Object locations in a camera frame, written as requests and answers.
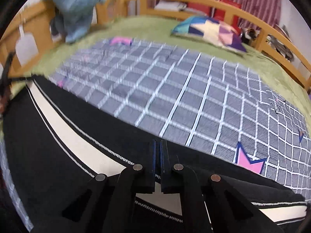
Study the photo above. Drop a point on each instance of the colourful patchwork pillow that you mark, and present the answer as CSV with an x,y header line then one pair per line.
x,y
209,30

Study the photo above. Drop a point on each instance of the black pants with white stripe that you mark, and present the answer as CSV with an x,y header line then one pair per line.
x,y
48,160

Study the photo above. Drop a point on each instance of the pile of boxes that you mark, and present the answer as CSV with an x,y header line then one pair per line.
x,y
281,43

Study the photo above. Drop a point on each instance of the blue plush toy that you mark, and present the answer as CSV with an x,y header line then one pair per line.
x,y
73,9

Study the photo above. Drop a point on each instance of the green bed cover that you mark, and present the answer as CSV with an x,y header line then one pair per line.
x,y
145,26

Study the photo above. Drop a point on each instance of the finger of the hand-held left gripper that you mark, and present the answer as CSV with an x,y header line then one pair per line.
x,y
6,77

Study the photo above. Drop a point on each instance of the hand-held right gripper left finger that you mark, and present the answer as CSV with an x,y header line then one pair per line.
x,y
154,157

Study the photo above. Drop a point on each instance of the grey checked star blanket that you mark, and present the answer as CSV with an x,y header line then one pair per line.
x,y
170,89

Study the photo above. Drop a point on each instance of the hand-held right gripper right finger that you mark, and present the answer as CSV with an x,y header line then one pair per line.
x,y
163,157

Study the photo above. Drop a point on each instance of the red chair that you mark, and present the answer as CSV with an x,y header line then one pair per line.
x,y
229,7
199,8

